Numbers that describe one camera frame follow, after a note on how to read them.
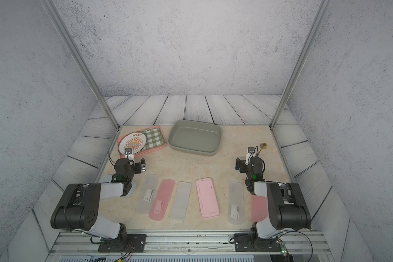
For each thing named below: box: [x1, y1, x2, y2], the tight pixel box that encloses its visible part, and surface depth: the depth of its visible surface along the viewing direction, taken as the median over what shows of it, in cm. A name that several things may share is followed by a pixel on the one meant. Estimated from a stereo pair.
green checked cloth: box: [143, 127, 166, 151], surface depth 114 cm
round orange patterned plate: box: [117, 131, 148, 155], surface depth 113 cm
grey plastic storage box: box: [167, 120, 223, 157], surface depth 118 cm
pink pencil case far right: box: [250, 194, 269, 223], surface depth 83 cm
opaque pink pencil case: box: [195, 177, 220, 219], surface depth 87 cm
